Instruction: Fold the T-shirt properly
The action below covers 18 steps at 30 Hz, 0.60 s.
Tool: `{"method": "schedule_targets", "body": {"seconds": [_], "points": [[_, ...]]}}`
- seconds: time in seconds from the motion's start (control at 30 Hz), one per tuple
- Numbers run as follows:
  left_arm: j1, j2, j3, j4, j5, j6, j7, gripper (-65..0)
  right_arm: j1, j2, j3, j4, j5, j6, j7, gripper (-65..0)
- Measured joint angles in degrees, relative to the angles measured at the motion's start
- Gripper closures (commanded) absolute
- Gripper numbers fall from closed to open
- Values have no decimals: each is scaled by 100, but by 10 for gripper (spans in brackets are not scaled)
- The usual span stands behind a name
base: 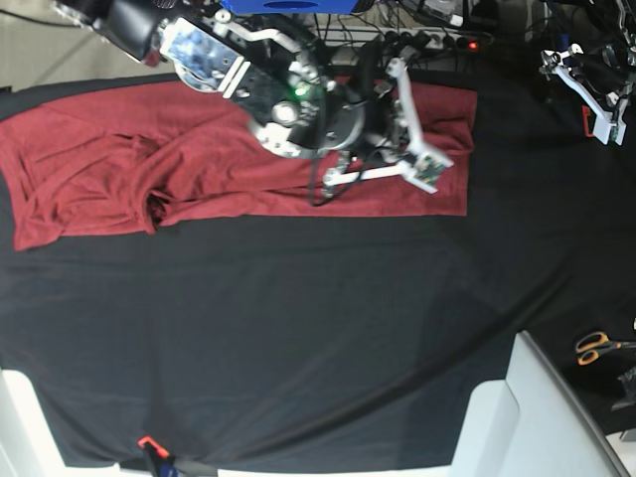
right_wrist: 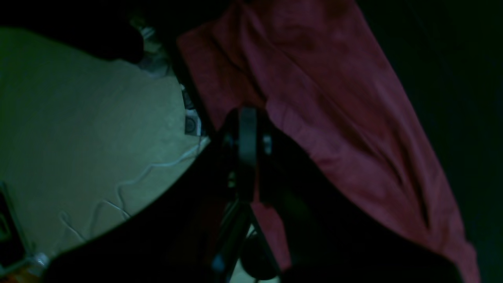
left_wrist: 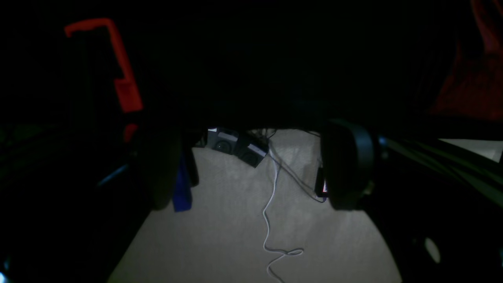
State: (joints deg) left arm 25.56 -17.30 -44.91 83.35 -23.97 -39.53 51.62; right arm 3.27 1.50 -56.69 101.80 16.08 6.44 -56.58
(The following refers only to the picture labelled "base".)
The blue box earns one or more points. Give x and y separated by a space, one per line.
297 6

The blue clamp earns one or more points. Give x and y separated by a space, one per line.
159 461

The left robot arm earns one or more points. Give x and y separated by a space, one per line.
610 29

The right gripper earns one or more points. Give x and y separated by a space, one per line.
386 138

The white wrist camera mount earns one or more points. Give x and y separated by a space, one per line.
607 131

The orange black clamp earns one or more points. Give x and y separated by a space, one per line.
587 121

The black table cloth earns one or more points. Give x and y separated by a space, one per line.
325 344

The white power strip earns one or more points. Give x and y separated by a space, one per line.
434 39

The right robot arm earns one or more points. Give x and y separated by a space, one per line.
281 74

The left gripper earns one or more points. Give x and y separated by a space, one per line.
606 87

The yellow handled scissors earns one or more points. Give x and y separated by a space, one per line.
597 344

